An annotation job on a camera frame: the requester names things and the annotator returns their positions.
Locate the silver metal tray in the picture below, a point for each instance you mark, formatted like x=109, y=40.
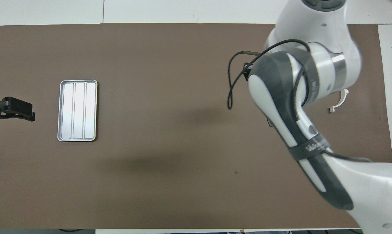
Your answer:
x=77, y=110

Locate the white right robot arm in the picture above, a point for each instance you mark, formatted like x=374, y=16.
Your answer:
x=312, y=19

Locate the brown table mat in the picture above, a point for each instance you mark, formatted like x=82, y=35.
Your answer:
x=166, y=97

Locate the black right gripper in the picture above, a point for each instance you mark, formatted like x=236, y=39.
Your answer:
x=248, y=71

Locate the white curved plastic bracket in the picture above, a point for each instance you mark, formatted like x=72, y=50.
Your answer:
x=340, y=100

